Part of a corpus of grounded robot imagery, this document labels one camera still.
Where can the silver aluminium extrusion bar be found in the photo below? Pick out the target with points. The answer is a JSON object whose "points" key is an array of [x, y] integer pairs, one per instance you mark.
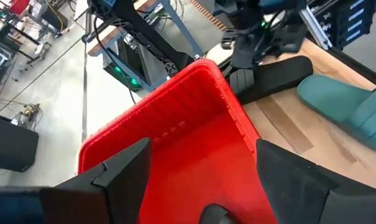
{"points": [[313, 26]]}

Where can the computer tower with green lights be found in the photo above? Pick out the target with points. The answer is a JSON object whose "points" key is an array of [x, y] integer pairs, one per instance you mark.
{"points": [[128, 67]]}

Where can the red plastic bin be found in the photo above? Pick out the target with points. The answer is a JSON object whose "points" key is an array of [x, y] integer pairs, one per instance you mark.
{"points": [[194, 140]]}

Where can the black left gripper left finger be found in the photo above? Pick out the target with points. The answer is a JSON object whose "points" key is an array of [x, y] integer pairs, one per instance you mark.
{"points": [[119, 186]]}

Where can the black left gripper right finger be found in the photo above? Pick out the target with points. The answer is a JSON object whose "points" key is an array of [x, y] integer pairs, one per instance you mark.
{"points": [[290, 186]]}

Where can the black rubber slide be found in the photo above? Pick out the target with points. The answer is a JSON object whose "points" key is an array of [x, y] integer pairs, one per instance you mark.
{"points": [[281, 74], [217, 216]]}

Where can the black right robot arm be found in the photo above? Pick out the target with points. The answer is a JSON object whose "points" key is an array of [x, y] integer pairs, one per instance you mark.
{"points": [[277, 18]]}

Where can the black control box white labels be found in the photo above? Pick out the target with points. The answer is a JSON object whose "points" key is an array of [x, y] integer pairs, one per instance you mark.
{"points": [[349, 21]]}

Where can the green rubber slide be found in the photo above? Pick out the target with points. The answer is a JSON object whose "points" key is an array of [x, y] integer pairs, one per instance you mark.
{"points": [[340, 102]]}

